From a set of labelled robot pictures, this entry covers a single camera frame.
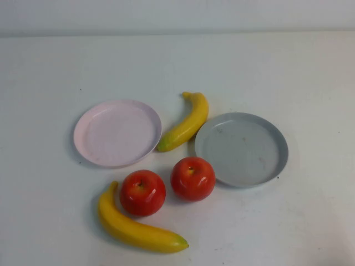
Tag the small yellow plastic banana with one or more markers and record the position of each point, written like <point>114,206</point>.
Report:
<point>191,122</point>

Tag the red plastic apple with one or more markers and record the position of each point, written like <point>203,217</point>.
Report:
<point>194,183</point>
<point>142,196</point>

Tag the large yellow plastic banana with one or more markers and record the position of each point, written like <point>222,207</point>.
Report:
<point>130,230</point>

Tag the pink round plate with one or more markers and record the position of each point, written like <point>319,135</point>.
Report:
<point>116,135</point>

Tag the grey round plate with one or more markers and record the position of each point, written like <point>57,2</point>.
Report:
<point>241,151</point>

